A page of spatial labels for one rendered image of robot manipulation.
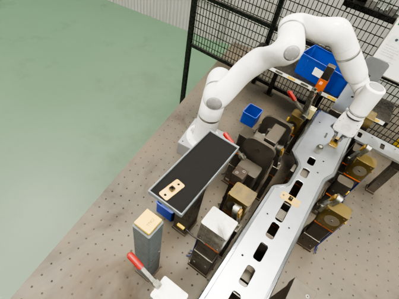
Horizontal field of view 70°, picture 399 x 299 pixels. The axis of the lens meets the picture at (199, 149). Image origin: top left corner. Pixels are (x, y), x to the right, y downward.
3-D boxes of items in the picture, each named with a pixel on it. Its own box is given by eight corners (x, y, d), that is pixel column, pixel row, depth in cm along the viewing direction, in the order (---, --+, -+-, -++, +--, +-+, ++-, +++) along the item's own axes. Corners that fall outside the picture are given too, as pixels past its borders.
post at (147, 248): (148, 282, 117) (149, 240, 84) (135, 270, 120) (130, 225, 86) (160, 267, 122) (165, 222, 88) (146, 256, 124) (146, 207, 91)
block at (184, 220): (184, 237, 132) (198, 184, 98) (171, 226, 134) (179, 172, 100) (197, 221, 138) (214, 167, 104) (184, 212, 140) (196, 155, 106)
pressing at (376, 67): (351, 117, 158) (390, 64, 132) (331, 107, 161) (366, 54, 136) (351, 117, 158) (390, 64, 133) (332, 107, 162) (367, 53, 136)
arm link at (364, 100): (347, 101, 130) (351, 114, 124) (363, 77, 120) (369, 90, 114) (364, 104, 130) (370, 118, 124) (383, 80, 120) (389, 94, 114)
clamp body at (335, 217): (314, 257, 135) (355, 225, 109) (292, 242, 138) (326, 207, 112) (319, 246, 139) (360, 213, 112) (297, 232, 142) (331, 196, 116)
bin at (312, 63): (336, 98, 163) (349, 79, 153) (293, 71, 174) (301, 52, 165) (348, 87, 172) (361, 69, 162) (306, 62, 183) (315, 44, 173)
